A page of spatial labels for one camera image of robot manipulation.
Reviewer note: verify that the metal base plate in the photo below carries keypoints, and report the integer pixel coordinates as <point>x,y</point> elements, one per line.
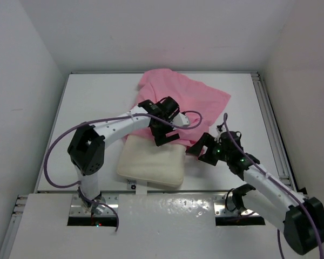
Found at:
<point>104,215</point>
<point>225,217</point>

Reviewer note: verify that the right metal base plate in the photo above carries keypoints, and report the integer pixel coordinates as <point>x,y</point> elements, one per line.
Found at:
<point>225,217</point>

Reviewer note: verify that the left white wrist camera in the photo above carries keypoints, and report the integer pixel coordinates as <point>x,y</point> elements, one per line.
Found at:
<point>181,120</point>

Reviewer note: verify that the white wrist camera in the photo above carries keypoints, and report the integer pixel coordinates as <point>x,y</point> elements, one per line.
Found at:
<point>219,129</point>
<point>181,120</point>

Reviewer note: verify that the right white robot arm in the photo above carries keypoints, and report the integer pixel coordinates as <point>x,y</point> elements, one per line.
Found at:
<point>300,219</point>

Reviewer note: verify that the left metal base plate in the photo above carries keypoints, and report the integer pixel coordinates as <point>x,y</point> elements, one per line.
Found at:
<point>104,215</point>

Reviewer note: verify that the cream white pillow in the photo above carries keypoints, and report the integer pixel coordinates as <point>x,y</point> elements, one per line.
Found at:
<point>142,160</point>

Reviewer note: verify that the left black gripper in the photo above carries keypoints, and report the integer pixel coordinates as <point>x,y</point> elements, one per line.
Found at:
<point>160,136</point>

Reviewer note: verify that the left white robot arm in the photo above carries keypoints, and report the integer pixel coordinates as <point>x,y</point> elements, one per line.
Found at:
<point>87,147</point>

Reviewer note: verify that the pink satin pillowcase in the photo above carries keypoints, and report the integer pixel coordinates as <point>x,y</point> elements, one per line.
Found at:
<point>191,95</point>

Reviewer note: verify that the aluminium table frame rail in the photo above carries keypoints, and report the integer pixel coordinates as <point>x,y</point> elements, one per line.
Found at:
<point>283,168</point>

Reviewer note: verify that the white front cover board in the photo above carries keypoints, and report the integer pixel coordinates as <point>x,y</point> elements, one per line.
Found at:
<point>150,226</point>

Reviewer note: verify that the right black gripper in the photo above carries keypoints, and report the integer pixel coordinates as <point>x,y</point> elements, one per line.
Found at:
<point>195,150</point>

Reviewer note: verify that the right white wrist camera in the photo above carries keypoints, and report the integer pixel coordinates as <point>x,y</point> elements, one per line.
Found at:
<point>219,129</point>

